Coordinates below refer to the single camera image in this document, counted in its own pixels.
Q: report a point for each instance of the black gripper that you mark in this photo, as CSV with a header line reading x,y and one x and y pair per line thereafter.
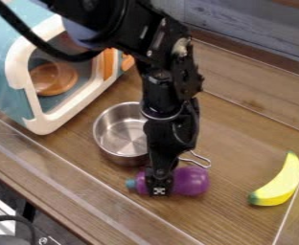
x,y
171,131

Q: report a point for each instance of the purple toy eggplant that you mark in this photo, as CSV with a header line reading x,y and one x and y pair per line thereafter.
x,y
190,182

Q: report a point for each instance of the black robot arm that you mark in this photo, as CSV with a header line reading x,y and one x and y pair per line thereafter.
x,y
134,27

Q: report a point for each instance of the yellow toy banana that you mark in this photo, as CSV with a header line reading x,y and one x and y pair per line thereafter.
x,y
278,190

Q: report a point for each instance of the orange plate inside microwave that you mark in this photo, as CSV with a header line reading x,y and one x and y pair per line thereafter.
x,y
53,78

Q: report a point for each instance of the blue white toy microwave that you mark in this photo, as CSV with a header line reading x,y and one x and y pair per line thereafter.
x,y
43,114

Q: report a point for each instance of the silver pot with handle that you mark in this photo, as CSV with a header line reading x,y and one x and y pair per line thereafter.
x,y
119,135

